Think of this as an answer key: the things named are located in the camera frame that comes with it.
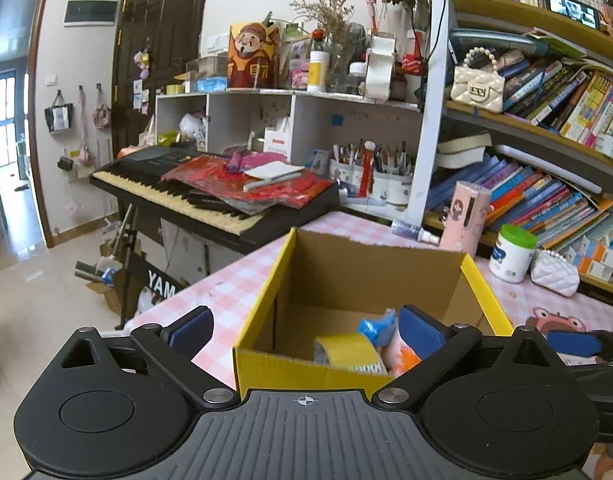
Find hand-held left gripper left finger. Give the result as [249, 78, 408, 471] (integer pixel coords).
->
[34, 305, 240, 409]

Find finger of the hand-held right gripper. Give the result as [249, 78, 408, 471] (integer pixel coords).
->
[549, 331, 604, 360]

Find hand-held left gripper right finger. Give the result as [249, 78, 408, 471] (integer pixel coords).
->
[370, 304, 597, 409]

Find large pink plush pig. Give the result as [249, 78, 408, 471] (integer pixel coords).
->
[381, 332, 407, 376]

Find blue crinkled wrapper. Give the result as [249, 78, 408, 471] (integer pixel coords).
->
[359, 310, 402, 346]

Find yellow tape roll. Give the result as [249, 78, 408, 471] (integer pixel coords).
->
[313, 332, 387, 376]

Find yellow cardboard box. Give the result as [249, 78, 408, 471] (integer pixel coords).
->
[233, 227, 514, 401]

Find pink checked printed tablecloth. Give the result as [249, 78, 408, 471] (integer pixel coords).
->
[131, 210, 613, 461]

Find white quilted purse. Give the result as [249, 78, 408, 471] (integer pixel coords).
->
[530, 249, 581, 297]

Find keyboard stand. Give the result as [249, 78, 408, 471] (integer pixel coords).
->
[114, 205, 187, 331]

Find orange and blue small boxes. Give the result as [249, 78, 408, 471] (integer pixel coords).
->
[571, 237, 613, 281]

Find small clear spray bottle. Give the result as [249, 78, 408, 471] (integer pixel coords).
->
[391, 220, 441, 246]

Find white jar green lid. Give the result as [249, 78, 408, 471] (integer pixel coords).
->
[489, 225, 538, 284]

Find pink cartoon bottle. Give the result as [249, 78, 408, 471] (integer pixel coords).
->
[439, 181, 492, 255]

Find black electronic keyboard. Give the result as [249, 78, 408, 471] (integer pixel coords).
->
[89, 146, 341, 253]

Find row of slanted picture books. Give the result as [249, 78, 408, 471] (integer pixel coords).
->
[429, 157, 613, 261]

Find white pen cups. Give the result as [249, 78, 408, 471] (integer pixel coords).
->
[329, 140, 414, 206]

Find red envelopes pile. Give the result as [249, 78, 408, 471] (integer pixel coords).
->
[161, 152, 332, 211]

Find white booklet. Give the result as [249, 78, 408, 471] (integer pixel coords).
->
[244, 162, 304, 191]

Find white rolled tube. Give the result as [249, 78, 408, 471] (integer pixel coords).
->
[492, 144, 603, 195]

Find thick open book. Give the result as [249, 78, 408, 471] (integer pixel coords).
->
[436, 131, 493, 170]

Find white bookshelf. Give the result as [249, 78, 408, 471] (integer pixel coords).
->
[416, 0, 613, 301]

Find white plastic bag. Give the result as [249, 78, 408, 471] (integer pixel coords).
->
[180, 112, 207, 143]

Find hanging pink bag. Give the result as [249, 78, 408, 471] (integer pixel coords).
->
[92, 85, 112, 131]

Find white cubby shelf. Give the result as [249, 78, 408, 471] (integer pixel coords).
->
[155, 89, 422, 221]

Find row of colourful books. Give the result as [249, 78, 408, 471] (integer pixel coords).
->
[501, 57, 613, 161]

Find cream quilted purse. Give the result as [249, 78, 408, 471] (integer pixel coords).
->
[450, 47, 504, 113]

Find hanging tote bag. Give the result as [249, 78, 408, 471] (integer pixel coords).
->
[44, 90, 74, 134]

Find fortune god paper decoration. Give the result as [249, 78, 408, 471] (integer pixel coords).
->
[228, 22, 281, 92]

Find small pink box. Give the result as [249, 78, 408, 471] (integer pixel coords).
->
[291, 57, 311, 90]

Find white bottle yellow label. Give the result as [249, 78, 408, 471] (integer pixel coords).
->
[307, 50, 329, 93]

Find dark wooden door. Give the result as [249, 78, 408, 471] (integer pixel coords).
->
[111, 0, 212, 161]

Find dried flower bunch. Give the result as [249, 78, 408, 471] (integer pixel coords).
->
[289, 0, 362, 51]

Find smartphone on shelf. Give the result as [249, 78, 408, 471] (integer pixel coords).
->
[545, 0, 601, 30]

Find dark wall panel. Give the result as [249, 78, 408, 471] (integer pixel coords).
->
[65, 0, 118, 27]

